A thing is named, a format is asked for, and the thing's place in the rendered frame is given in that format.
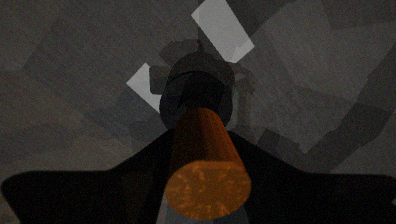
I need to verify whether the orange knob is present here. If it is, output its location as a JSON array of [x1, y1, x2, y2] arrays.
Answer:
[[165, 107, 251, 220]]

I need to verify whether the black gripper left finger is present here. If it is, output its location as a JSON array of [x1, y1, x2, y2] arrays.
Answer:
[[0, 128, 175, 224]]

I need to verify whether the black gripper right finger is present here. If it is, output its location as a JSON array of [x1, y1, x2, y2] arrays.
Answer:
[[227, 131, 396, 224]]

